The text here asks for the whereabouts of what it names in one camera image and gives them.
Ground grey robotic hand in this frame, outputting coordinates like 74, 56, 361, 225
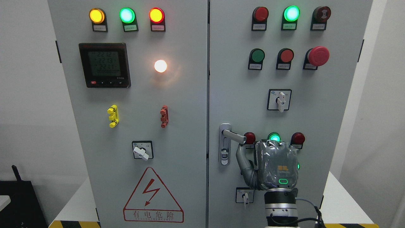
236, 140, 299, 191

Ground grey cabinet door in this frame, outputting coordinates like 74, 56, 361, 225
207, 0, 372, 228
48, 0, 208, 228

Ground red push button upper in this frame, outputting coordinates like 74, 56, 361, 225
276, 48, 295, 70

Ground red lit indicator light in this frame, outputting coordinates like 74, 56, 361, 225
149, 7, 166, 32

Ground silver handle lock plate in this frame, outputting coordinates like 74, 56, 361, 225
218, 123, 232, 166

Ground dark red indicator middle right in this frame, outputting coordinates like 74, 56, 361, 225
290, 132, 305, 149

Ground green lit indicator middle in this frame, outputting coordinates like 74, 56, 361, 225
268, 132, 281, 142

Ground silver door handle lever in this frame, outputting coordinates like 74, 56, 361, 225
222, 129, 247, 145

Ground red emergency stop button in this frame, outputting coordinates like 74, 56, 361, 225
303, 46, 330, 70

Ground white left rotary switch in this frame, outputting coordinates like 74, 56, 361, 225
132, 141, 154, 161

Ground green lit indicator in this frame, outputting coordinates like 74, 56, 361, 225
268, 132, 281, 142
281, 5, 300, 30

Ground red electrical hazard sign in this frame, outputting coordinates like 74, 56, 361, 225
123, 167, 184, 223

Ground yellow indicator light top left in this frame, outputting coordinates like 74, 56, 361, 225
89, 8, 108, 32

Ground dark red indicator top right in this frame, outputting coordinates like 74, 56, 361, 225
251, 6, 269, 31

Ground green lit indicator top right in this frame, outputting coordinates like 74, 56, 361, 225
281, 5, 300, 30

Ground dark red indicator middle left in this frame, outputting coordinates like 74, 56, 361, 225
244, 132, 256, 149

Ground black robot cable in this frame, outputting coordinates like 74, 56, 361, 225
269, 197, 326, 228

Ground yellow terminal connector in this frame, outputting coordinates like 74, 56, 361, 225
107, 105, 120, 128

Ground black digital power meter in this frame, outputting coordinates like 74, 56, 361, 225
78, 43, 131, 88

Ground black box with antenna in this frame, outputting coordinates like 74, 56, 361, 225
0, 165, 48, 228

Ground dark buzzer unit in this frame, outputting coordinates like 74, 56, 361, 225
310, 6, 331, 31

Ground white lit indicator lamp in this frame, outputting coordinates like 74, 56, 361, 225
154, 60, 168, 73

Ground red terminal connector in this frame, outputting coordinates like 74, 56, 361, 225
160, 105, 169, 128

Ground green push button upper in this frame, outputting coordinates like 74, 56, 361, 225
248, 48, 265, 70

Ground white upper rotary switch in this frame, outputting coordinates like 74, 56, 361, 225
267, 89, 292, 112

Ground black rotary knob switch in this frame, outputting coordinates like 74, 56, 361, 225
292, 187, 298, 198

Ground green indicator light top left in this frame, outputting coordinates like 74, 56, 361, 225
120, 7, 139, 32

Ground dark red indicator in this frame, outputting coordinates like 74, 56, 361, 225
244, 132, 256, 149
290, 132, 305, 149
251, 6, 269, 31

